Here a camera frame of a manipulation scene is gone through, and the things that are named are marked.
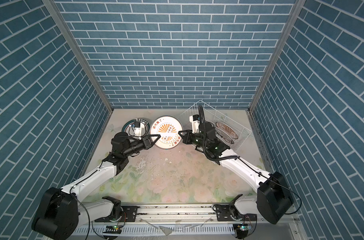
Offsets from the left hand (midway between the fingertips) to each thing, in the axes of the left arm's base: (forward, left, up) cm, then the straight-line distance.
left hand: (160, 138), depth 77 cm
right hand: (+2, -9, +3) cm, 9 cm away
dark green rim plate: (+22, +27, -20) cm, 40 cm away
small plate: (+4, -4, +3) cm, 7 cm away
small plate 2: (+9, -38, -5) cm, 40 cm away
